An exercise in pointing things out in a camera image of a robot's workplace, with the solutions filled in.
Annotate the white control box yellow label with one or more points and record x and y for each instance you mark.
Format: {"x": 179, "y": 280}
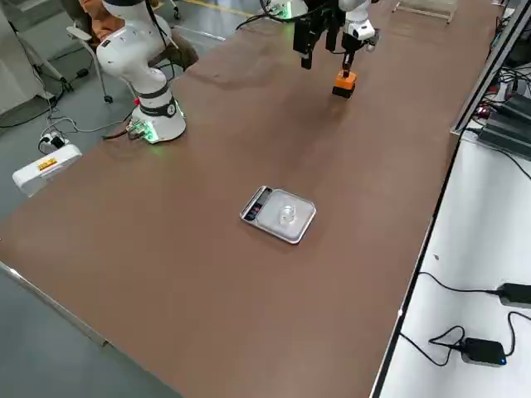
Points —
{"x": 50, "y": 166}

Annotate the black power supply unit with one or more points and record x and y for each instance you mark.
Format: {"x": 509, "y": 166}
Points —
{"x": 506, "y": 132}

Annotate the black power adapter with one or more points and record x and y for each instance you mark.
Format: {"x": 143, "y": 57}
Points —
{"x": 516, "y": 295}

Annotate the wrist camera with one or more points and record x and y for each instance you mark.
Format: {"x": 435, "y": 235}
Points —
{"x": 372, "y": 45}

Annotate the clear measuring cup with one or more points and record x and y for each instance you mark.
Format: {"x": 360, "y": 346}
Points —
{"x": 287, "y": 215}

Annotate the aluminium frame post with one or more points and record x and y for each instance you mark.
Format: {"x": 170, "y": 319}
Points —
{"x": 476, "y": 93}

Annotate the black adapter with blue light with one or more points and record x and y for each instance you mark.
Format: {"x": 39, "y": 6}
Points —
{"x": 483, "y": 351}

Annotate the black box base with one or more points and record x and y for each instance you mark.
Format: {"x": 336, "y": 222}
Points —
{"x": 343, "y": 92}

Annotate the green circuit board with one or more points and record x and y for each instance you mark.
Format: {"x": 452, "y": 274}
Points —
{"x": 137, "y": 129}

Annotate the white cabinet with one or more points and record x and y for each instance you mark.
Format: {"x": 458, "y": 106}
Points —
{"x": 16, "y": 74}

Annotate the person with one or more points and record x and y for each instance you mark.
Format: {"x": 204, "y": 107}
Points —
{"x": 93, "y": 20}

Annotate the white electronic scale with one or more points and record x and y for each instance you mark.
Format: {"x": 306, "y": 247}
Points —
{"x": 269, "y": 215}

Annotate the white power strip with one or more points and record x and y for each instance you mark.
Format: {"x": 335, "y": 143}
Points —
{"x": 54, "y": 142}

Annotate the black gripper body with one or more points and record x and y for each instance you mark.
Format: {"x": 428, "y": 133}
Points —
{"x": 325, "y": 8}
{"x": 350, "y": 45}

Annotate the grey chair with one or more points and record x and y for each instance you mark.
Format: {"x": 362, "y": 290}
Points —
{"x": 79, "y": 33}

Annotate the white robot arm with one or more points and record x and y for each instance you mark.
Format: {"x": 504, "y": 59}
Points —
{"x": 357, "y": 12}
{"x": 137, "y": 54}

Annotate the orange button box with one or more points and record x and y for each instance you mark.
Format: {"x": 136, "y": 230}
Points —
{"x": 346, "y": 81}

